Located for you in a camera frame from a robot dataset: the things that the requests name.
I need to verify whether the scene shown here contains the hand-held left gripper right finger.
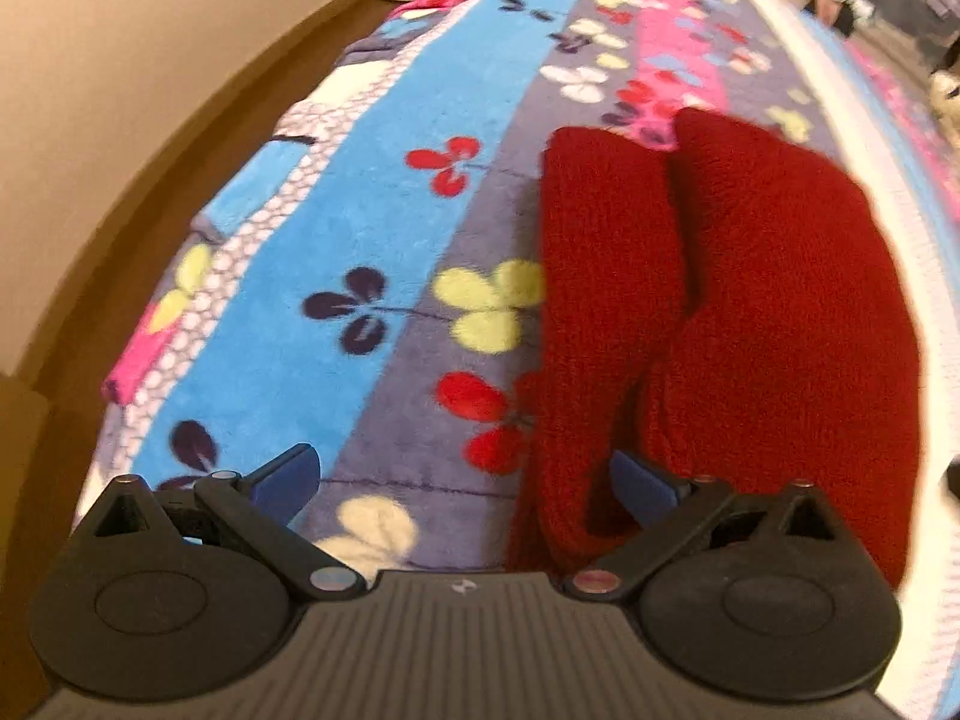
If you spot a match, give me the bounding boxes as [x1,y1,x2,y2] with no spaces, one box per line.
[562,450,875,604]

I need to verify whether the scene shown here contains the cream speckled pillow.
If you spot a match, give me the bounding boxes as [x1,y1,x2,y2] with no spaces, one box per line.
[928,67,960,130]

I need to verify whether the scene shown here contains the floral striped fleece blanket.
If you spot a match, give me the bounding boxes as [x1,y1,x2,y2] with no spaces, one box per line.
[75,0,960,718]

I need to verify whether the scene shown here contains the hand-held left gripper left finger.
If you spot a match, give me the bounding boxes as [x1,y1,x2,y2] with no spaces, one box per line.
[75,442,368,604]

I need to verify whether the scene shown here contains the red knitted sweater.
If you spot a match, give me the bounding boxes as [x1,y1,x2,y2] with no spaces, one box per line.
[506,106,928,595]

